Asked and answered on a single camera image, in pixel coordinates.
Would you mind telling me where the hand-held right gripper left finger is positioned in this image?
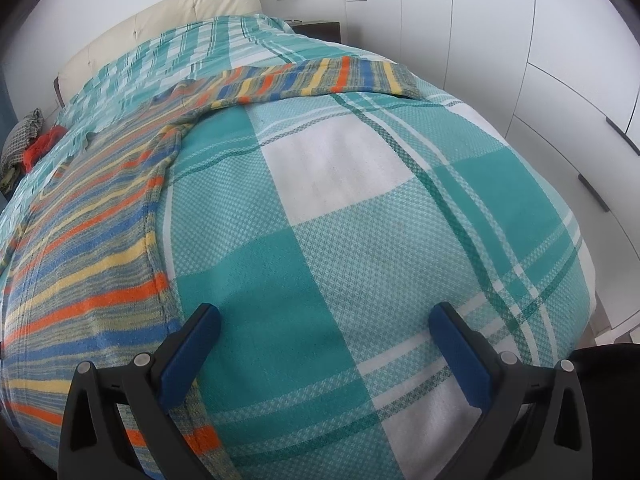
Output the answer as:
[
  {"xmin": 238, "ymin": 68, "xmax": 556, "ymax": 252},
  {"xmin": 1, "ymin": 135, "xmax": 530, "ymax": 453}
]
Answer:
[{"xmin": 59, "ymin": 302, "xmax": 223, "ymax": 480}]

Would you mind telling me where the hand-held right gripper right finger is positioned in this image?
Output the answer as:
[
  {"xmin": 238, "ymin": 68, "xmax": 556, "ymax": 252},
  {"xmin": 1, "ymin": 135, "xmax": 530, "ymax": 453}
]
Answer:
[{"xmin": 429, "ymin": 301, "xmax": 583, "ymax": 480}]

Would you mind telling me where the striped knit sweater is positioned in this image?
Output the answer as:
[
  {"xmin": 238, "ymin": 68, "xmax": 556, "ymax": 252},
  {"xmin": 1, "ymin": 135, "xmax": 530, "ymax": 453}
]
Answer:
[{"xmin": 0, "ymin": 56, "xmax": 423, "ymax": 463}]

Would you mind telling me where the teal plaid bed blanket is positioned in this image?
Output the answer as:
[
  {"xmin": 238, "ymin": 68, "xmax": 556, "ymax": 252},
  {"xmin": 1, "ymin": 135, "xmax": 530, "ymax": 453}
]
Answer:
[{"xmin": 0, "ymin": 14, "xmax": 598, "ymax": 480}]

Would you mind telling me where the red cloth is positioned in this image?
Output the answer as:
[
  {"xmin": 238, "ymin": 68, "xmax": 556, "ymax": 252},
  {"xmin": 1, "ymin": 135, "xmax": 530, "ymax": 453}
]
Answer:
[{"xmin": 22, "ymin": 127, "xmax": 68, "ymax": 171}]

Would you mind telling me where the grey patterned cloth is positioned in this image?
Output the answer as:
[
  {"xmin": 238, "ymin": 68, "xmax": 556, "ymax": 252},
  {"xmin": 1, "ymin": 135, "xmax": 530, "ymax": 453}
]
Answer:
[{"xmin": 0, "ymin": 108, "xmax": 46, "ymax": 171}]

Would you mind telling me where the white wardrobe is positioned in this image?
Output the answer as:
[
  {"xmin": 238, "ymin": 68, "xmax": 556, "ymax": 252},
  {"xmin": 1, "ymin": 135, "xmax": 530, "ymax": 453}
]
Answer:
[{"xmin": 340, "ymin": 0, "xmax": 640, "ymax": 331}]

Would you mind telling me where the cream pillow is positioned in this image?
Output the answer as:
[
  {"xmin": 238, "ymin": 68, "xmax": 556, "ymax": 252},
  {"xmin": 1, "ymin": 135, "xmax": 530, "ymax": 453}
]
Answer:
[{"xmin": 52, "ymin": 0, "xmax": 263, "ymax": 108}]

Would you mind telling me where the dark wooden nightstand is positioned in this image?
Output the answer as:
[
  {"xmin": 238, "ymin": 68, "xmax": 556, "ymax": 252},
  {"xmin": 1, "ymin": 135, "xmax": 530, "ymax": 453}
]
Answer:
[{"xmin": 290, "ymin": 20, "xmax": 342, "ymax": 44}]

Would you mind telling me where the black wardrobe handle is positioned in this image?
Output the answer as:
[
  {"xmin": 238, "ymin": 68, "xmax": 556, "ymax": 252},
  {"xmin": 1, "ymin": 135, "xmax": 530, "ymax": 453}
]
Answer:
[
  {"xmin": 577, "ymin": 175, "xmax": 611, "ymax": 212},
  {"xmin": 605, "ymin": 117, "xmax": 640, "ymax": 156}
]

